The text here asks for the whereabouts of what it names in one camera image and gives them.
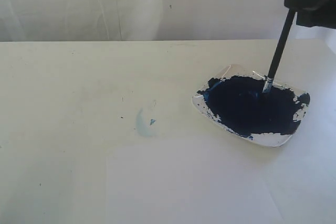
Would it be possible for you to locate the black paintbrush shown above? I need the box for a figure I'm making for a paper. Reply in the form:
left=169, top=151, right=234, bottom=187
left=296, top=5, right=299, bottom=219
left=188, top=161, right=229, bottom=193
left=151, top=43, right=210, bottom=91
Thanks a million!
left=260, top=8, right=296, bottom=102

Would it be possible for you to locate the clear tray with blue paint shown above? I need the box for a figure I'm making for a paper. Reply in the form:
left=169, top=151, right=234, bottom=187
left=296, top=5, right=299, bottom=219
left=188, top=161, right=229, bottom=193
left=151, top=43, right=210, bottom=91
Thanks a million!
left=192, top=64, right=310, bottom=147

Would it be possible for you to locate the white paper sheet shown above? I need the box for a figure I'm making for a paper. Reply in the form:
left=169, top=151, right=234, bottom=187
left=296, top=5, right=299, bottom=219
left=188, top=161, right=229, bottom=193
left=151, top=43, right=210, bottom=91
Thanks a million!
left=106, top=137, right=284, bottom=223

